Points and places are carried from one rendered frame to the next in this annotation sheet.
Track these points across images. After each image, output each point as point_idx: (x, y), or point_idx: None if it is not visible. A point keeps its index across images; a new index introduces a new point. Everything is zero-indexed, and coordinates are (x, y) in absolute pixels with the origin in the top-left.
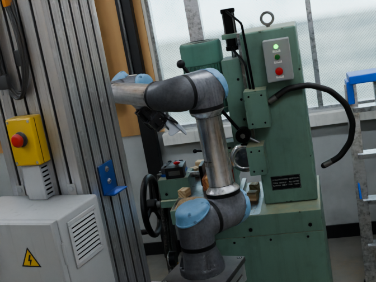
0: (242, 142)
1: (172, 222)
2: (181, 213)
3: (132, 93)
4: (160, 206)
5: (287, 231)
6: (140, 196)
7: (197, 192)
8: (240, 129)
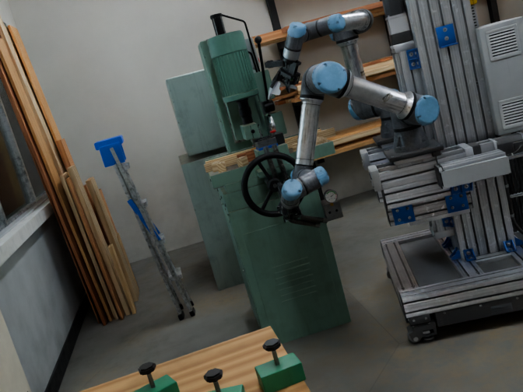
0: (274, 110)
1: (335, 151)
2: (396, 89)
3: (359, 16)
4: (286, 173)
5: None
6: (293, 159)
7: (291, 150)
8: (272, 99)
